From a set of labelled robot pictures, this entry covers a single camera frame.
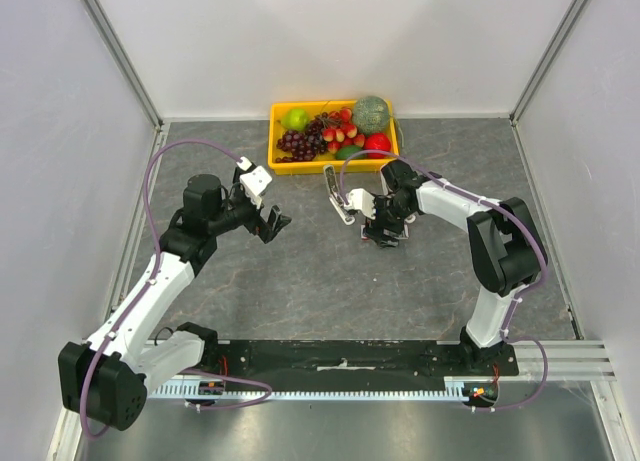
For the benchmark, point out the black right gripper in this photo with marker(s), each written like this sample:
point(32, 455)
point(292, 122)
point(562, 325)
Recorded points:
point(382, 232)

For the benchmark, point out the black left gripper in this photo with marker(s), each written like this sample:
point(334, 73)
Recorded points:
point(265, 230)

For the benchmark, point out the green white stapler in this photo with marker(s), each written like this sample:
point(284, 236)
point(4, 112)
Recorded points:
point(335, 197)

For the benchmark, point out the red white staple box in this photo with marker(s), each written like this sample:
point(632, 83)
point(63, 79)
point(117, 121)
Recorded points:
point(384, 233)

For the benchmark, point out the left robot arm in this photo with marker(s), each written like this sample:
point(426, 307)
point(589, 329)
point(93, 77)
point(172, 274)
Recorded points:
point(108, 377)

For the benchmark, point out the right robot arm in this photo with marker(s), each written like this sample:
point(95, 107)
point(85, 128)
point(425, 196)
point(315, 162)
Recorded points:
point(506, 250)

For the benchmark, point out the dark purple grape bunch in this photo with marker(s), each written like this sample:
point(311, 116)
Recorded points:
point(304, 146)

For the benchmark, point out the green lime fruit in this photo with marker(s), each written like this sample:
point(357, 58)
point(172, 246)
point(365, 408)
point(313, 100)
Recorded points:
point(347, 151)

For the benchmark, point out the green pear fruit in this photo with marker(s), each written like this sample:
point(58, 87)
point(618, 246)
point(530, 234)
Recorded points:
point(295, 119)

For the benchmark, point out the red strawberry cluster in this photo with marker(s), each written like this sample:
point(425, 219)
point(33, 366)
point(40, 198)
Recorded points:
point(338, 130)

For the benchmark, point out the green netted melon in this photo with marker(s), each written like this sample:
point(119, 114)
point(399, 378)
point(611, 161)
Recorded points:
point(371, 115)

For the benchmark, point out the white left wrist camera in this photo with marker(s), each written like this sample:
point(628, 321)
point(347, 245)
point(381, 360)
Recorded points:
point(254, 179)

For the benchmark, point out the grey slotted cable duct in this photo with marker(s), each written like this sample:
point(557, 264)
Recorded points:
point(198, 391)

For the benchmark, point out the aluminium frame rail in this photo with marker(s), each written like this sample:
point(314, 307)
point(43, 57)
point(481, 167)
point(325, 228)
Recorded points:
point(562, 359)

